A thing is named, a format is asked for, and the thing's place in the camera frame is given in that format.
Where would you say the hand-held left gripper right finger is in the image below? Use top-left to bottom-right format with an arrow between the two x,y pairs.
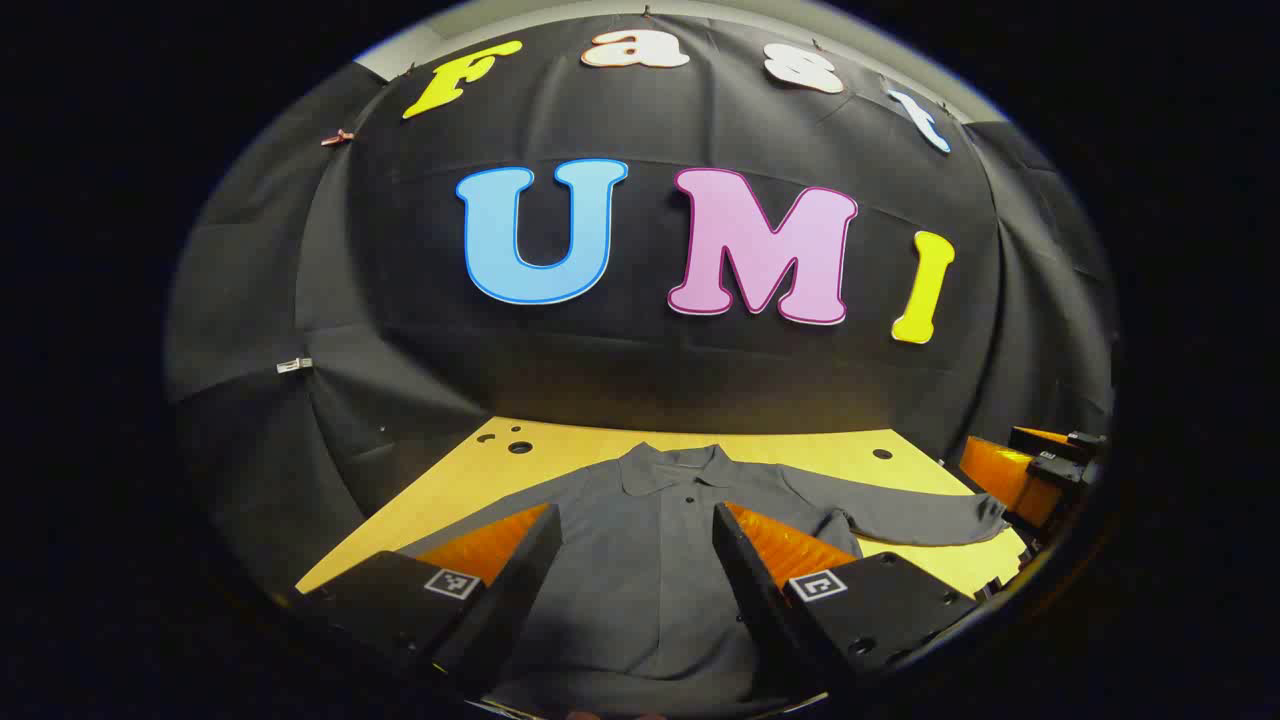
712,500 -> 981,698

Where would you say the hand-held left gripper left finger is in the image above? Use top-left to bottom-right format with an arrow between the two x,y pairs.
290,503 -> 563,693

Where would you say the grey collared shirt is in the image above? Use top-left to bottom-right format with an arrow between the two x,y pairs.
400,443 -> 1009,717

